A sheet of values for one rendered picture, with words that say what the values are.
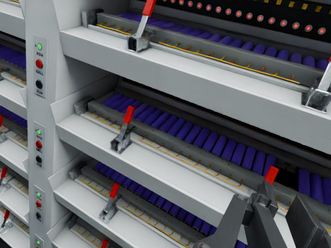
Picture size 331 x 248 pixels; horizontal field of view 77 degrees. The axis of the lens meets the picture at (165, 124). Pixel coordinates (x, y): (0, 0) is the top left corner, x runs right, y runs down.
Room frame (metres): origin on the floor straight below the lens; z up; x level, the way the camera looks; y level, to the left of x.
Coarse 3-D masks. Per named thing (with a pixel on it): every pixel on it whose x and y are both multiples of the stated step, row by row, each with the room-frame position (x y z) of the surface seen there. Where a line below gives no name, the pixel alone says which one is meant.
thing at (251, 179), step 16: (96, 112) 0.45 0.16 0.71; (112, 112) 0.43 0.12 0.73; (128, 128) 0.41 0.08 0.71; (144, 128) 0.40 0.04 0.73; (160, 144) 0.38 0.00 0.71; (176, 144) 0.37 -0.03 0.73; (208, 160) 0.34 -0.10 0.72; (224, 160) 0.35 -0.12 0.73; (240, 176) 0.32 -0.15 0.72; (256, 176) 0.32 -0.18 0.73; (288, 192) 0.30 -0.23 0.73; (320, 208) 0.28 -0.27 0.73
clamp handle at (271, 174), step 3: (270, 165) 0.29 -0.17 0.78; (270, 168) 0.28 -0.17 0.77; (273, 168) 0.28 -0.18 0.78; (276, 168) 0.28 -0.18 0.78; (267, 171) 0.29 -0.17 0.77; (270, 171) 0.28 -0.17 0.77; (273, 171) 0.28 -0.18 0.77; (276, 171) 0.28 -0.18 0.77; (267, 174) 0.28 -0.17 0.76; (270, 174) 0.28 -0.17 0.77; (273, 174) 0.28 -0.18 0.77; (276, 174) 0.28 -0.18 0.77; (267, 177) 0.28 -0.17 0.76; (270, 177) 0.28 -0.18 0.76; (273, 177) 0.28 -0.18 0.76; (267, 180) 0.28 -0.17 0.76; (270, 180) 0.27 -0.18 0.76; (273, 180) 0.27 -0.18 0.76
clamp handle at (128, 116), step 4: (128, 108) 0.38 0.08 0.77; (132, 108) 0.37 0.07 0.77; (128, 112) 0.37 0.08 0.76; (132, 112) 0.37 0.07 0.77; (128, 116) 0.37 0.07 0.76; (124, 120) 0.37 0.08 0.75; (128, 120) 0.37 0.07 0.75; (124, 124) 0.37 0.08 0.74; (124, 128) 0.36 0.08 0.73; (120, 132) 0.36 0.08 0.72; (124, 132) 0.36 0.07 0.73; (120, 136) 0.36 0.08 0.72; (120, 140) 0.36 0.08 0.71
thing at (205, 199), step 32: (96, 96) 0.50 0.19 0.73; (160, 96) 0.50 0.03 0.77; (64, 128) 0.39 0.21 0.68; (96, 128) 0.40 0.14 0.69; (128, 160) 0.33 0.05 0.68; (160, 160) 0.35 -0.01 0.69; (192, 160) 0.36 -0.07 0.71; (320, 160) 0.38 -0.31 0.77; (160, 192) 0.31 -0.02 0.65; (192, 192) 0.29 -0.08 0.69; (224, 192) 0.30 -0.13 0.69; (256, 192) 0.31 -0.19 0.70
